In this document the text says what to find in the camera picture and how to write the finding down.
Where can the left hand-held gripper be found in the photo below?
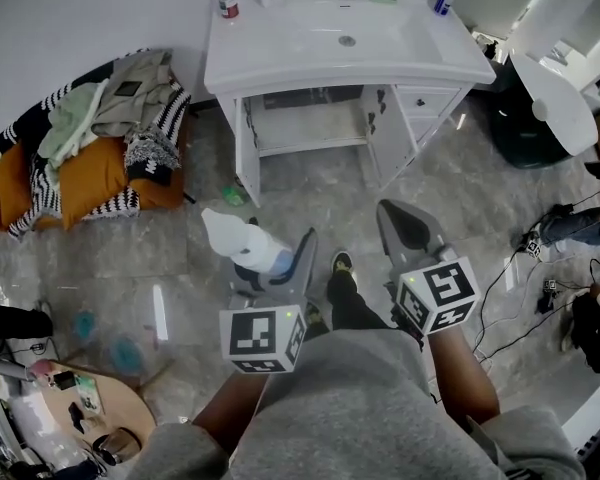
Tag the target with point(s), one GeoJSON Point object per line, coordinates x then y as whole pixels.
{"type": "Point", "coordinates": [260, 338]}

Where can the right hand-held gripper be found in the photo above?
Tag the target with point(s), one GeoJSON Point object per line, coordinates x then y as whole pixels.
{"type": "Point", "coordinates": [445, 293]}

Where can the white spray bottle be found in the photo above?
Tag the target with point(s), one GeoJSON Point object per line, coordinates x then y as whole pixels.
{"type": "Point", "coordinates": [255, 248]}

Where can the person's right forearm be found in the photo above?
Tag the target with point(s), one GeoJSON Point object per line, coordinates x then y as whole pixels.
{"type": "Point", "coordinates": [460, 378]}

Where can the person's left forearm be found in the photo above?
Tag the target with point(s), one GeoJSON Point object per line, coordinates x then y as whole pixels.
{"type": "Point", "coordinates": [225, 413]}

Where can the person's left shoe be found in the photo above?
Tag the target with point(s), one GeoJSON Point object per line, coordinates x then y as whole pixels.
{"type": "Point", "coordinates": [314, 314]}

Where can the person's shoe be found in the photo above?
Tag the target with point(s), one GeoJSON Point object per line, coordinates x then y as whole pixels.
{"type": "Point", "coordinates": [342, 262]}
{"type": "Point", "coordinates": [314, 314]}

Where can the person's right shoe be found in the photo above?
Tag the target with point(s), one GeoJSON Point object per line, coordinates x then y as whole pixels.
{"type": "Point", "coordinates": [342, 262]}

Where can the person's right leg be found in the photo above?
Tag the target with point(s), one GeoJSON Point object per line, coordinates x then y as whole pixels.
{"type": "Point", "coordinates": [350, 303]}

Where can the white cabinet door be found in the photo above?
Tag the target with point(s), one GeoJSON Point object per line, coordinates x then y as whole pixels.
{"type": "Point", "coordinates": [247, 158]}
{"type": "Point", "coordinates": [390, 138]}

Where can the dark green bin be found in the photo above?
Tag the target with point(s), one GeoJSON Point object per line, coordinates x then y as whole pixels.
{"type": "Point", "coordinates": [515, 138]}

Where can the speckled black white knit garment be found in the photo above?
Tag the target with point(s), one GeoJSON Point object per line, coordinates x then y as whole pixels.
{"type": "Point", "coordinates": [150, 155]}

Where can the small round wooden table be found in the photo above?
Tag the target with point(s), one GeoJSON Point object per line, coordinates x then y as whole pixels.
{"type": "Point", "coordinates": [125, 403]}

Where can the beige jacket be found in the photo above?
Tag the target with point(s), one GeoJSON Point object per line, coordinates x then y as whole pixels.
{"type": "Point", "coordinates": [130, 108]}

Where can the green white packet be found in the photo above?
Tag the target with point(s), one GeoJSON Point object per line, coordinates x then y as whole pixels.
{"type": "Point", "coordinates": [87, 393]}

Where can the metal mug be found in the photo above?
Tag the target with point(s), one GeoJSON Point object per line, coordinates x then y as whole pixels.
{"type": "Point", "coordinates": [117, 445]}

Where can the small black device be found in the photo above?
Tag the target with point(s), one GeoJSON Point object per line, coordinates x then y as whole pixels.
{"type": "Point", "coordinates": [75, 415]}

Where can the white curved counter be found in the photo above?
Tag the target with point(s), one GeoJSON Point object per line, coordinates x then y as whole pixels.
{"type": "Point", "coordinates": [595, 408]}

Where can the light green garment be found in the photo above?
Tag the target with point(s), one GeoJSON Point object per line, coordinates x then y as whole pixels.
{"type": "Point", "coordinates": [72, 118]}

